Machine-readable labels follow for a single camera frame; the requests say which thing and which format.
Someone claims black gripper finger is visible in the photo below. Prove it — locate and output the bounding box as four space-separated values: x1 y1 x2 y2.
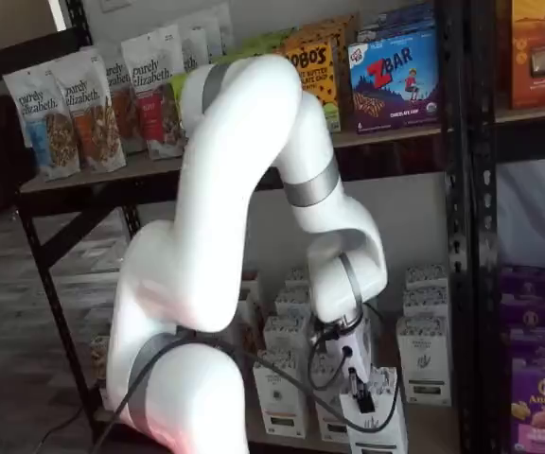
346 366 377 414

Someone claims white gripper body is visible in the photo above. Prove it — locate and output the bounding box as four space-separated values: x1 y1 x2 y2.
318 321 374 387

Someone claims white box green strip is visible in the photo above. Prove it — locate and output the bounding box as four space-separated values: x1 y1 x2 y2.
396 314 452 408
339 365 409 454
404 263 448 291
402 287 449 320

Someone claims white box pink strip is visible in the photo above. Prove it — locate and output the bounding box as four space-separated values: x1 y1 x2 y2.
309 352 352 445

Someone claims white box brown strip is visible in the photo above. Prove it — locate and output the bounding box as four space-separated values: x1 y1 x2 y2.
252 349 309 439
261 314 315 358
284 266 311 290
274 286 315 319

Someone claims purple Annie's box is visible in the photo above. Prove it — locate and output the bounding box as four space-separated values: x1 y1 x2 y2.
498 264 545 308
510 357 545 454
507 324 545 364
501 297 545 333

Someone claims blue ZBar box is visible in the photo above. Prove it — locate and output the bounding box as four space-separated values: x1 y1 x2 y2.
347 26 442 134
357 2 439 44

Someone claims orange Bobo's peanut butter box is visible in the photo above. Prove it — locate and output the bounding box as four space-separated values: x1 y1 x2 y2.
290 13 360 130
281 38 343 134

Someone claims large orange snack box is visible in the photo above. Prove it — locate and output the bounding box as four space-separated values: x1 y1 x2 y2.
508 0 545 110

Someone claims black metal shelving unit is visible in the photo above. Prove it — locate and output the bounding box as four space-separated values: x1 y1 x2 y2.
0 0 473 454
466 0 545 454

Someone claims purely elizabeth bag red label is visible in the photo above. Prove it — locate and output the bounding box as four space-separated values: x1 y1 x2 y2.
120 23 189 161

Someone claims purely elizabeth bag orange label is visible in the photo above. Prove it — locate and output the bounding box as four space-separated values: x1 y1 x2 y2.
50 46 127 172
96 42 145 155

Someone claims white granola bag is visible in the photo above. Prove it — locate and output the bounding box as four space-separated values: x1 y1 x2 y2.
203 2 234 65
177 15 213 73

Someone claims purely elizabeth bag blue label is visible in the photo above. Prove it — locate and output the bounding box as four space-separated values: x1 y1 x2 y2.
2 63 81 182

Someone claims long black robot cable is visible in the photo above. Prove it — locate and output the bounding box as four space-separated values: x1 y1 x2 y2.
93 302 404 454

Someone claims thin black floor cable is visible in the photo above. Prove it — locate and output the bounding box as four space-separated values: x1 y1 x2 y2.
35 405 86 445

